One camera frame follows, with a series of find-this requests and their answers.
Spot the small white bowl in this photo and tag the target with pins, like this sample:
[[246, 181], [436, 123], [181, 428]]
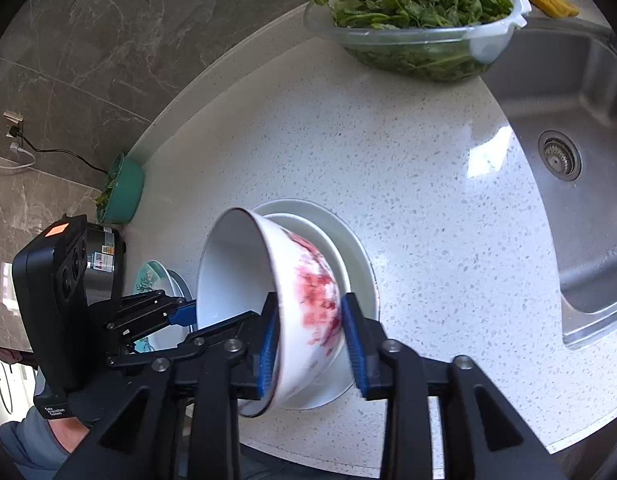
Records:
[[329, 255]]

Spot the white plate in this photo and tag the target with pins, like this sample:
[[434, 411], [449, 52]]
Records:
[[181, 287]]

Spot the teal floral plate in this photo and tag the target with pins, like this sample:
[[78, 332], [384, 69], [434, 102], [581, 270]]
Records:
[[148, 275]]

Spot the person's left forearm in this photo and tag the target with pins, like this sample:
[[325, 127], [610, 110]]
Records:
[[33, 442]]

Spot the yellow sponge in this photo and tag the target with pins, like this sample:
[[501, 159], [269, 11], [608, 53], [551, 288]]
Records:
[[553, 4]]

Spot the sink drain strainer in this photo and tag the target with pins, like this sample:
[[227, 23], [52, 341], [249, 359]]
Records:
[[559, 155]]

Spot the red floral bowl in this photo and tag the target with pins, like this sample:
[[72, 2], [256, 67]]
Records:
[[308, 310]]

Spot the clear glass bowl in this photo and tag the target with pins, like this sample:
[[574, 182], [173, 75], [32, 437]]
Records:
[[488, 45]]

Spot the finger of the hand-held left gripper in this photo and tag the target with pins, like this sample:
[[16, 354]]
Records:
[[188, 342], [183, 316]]

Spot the black rice cooker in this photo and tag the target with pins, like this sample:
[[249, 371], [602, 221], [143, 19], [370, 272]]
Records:
[[107, 270]]

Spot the large white bowl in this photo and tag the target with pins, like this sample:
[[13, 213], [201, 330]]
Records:
[[361, 265]]

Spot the teal plastic basin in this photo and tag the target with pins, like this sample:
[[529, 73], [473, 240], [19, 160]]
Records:
[[127, 195]]

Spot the stainless steel sink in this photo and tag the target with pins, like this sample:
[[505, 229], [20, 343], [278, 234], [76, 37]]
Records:
[[588, 220]]

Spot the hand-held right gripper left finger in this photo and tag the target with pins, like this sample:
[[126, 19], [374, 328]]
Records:
[[268, 345]]

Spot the green leafy vegetables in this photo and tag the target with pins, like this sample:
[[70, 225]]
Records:
[[413, 0]]

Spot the vegetable scraps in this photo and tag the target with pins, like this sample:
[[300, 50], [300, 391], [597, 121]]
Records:
[[106, 192]]

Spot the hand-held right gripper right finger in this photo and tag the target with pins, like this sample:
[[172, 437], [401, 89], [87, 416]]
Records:
[[351, 340]]

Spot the wall power outlet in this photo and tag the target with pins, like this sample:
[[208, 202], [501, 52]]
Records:
[[13, 125]]

